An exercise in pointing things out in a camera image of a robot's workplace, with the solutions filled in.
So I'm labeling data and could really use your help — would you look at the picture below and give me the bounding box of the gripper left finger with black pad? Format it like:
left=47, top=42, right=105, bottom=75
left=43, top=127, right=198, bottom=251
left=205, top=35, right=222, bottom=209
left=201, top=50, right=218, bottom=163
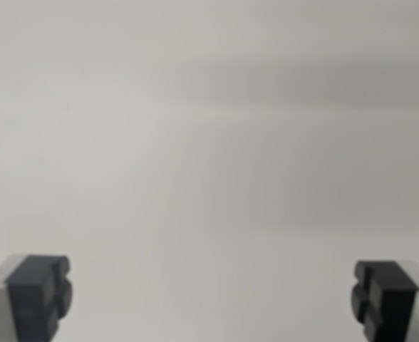
left=0, top=253, right=73, bottom=342

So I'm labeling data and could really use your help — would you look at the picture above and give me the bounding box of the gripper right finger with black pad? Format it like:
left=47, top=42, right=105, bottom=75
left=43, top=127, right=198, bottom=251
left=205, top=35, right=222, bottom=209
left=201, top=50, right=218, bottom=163
left=349, top=259, right=419, bottom=342

